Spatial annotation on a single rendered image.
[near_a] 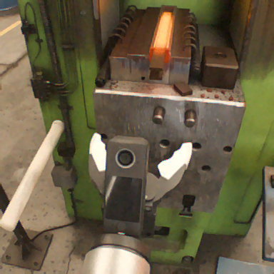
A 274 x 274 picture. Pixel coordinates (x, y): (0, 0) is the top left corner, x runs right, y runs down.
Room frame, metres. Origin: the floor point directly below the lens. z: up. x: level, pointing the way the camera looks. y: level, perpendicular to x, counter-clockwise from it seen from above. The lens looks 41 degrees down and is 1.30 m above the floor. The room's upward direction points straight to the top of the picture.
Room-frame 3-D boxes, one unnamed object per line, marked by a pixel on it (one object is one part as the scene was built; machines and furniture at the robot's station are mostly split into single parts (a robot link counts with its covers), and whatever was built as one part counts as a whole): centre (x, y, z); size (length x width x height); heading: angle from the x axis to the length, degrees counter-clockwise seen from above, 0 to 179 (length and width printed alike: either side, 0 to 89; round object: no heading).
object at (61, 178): (0.83, 0.31, 0.36); 0.09 x 0.07 x 0.12; 81
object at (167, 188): (0.26, -0.03, 1.00); 0.09 x 0.05 x 0.02; 135
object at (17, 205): (0.62, 0.32, 0.62); 0.44 x 0.05 x 0.05; 171
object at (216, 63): (0.69, -0.22, 0.95); 0.12 x 0.08 x 0.06; 171
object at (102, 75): (0.82, 0.06, 0.93); 0.40 x 0.03 x 0.03; 171
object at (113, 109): (0.87, -0.12, 0.69); 0.56 x 0.38 x 0.45; 171
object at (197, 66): (0.81, -0.17, 0.95); 0.34 x 0.03 x 0.03; 171
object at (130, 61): (0.87, -0.06, 0.96); 0.42 x 0.20 x 0.09; 171
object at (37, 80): (0.84, 0.32, 0.80); 0.06 x 0.03 x 0.14; 81
